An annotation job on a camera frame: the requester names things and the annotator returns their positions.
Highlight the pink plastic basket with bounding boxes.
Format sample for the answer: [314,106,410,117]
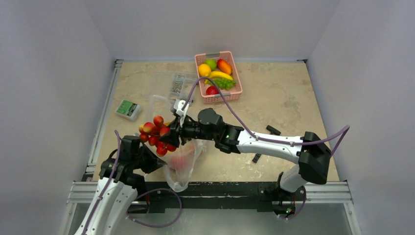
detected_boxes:
[195,51,243,104]

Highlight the black T-handle tool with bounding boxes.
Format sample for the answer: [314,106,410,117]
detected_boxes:
[252,125,282,164]

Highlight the red orange fake mango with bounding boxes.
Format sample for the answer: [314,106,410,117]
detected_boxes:
[217,59,232,75]

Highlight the yellow fake banana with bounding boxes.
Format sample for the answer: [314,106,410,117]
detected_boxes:
[204,71,234,84]

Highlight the red fake apple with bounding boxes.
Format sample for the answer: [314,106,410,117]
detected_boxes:
[206,86,219,95]

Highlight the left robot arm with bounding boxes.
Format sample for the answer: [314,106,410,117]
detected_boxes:
[75,136,166,235]

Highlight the red fake grape bunch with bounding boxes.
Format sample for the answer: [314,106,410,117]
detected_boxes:
[138,116,177,157]

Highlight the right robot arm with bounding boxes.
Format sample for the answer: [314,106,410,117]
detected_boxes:
[160,108,332,199]

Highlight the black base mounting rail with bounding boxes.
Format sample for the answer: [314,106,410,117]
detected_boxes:
[124,181,307,215]

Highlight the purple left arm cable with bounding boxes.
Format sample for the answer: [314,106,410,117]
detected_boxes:
[81,129,123,235]

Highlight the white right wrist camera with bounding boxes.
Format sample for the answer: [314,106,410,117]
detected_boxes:
[172,99,190,127]

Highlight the yellow fake lemon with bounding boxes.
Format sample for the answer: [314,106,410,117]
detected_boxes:
[198,64,212,77]

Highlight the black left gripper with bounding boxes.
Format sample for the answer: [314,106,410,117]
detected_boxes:
[131,143,166,174]

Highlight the pink red fake peach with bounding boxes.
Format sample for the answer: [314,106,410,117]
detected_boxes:
[170,154,194,171]

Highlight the green fake lime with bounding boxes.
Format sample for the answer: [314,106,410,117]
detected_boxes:
[205,58,217,71]

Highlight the clear plastic bag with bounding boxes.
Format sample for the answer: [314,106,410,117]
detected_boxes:
[145,95,208,192]

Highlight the green fake grapes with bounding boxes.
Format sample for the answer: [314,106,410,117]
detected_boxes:
[212,78,236,91]

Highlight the green label small box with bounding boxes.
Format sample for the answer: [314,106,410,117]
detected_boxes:
[115,99,142,122]

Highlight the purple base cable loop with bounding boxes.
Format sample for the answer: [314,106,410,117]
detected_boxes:
[125,188,183,229]

